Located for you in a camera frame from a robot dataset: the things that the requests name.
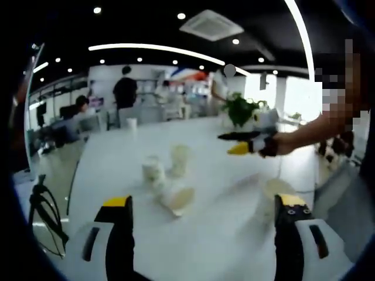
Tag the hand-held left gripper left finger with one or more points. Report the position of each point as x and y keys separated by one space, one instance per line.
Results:
x=120 y=248

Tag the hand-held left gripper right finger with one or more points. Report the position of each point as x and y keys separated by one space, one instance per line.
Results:
x=288 y=248

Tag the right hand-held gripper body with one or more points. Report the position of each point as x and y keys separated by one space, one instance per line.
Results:
x=268 y=120

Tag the white paper cup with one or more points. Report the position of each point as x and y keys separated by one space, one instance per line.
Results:
x=132 y=123
x=275 y=187

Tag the pile of white cups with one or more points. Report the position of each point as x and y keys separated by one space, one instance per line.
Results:
x=175 y=199

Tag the person's right hand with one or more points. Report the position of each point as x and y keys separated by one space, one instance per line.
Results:
x=278 y=146

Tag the green potted plant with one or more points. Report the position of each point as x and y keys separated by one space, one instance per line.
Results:
x=240 y=108

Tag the black hanging screen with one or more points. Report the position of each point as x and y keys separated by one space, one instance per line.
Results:
x=263 y=81

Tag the white plastic chair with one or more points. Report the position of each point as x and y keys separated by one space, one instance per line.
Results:
x=340 y=205

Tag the white slatted chair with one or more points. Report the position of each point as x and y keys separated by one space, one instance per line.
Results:
x=175 y=109

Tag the white table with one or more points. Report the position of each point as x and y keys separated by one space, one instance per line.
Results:
x=117 y=164

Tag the curved ceiling light strip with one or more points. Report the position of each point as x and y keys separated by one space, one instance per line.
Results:
x=302 y=30
x=132 y=45

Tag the grey low partition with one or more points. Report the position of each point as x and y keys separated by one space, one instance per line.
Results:
x=146 y=115

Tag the black tripod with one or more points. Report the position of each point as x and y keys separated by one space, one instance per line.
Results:
x=39 y=187

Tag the person's black shirt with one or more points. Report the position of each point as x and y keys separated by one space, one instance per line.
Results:
x=368 y=164

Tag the ceiling air conditioner vent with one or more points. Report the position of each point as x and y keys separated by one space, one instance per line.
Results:
x=211 y=24

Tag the white office chair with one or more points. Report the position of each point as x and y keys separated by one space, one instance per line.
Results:
x=89 y=123

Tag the group of ceiling spotlights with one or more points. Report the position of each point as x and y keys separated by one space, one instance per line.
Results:
x=181 y=16

